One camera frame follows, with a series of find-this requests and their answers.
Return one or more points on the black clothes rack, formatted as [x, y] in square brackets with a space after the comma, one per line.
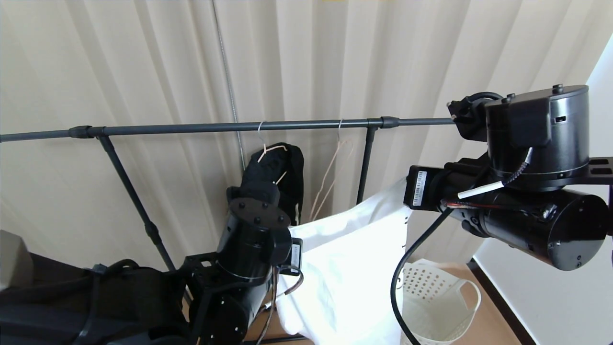
[191, 128]

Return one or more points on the black shorts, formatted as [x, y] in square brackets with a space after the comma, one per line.
[282, 163]

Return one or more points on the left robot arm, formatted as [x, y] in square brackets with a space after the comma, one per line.
[249, 239]

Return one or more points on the pink clothes hanger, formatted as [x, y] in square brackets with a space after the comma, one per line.
[330, 172]
[268, 149]

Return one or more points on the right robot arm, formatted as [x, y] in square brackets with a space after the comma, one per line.
[541, 134]

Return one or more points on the white garment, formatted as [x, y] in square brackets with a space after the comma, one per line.
[345, 268]

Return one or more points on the beige curtain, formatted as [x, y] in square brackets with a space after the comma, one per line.
[383, 57]

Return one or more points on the white laundry basket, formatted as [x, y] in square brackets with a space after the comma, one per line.
[431, 306]

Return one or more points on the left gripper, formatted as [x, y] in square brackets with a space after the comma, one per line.
[293, 258]

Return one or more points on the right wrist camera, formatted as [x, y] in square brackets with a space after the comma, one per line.
[471, 117]

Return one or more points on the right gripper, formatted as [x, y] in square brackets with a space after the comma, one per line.
[440, 184]

